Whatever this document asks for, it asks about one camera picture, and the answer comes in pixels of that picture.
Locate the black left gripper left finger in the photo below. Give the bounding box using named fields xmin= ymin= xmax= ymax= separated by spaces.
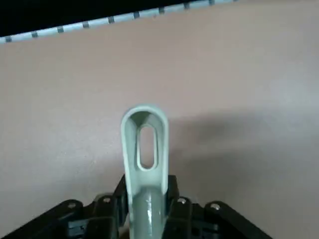
xmin=0 ymin=173 xmax=130 ymax=239

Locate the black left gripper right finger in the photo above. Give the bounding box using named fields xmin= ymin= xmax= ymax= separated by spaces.
xmin=164 ymin=175 xmax=273 ymax=239

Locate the pale green plastic dustpan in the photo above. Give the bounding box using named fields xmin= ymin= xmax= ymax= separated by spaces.
xmin=120 ymin=103 xmax=170 ymax=239

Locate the white dashed table edge strip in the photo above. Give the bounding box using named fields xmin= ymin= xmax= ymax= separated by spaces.
xmin=0 ymin=0 xmax=240 ymax=45

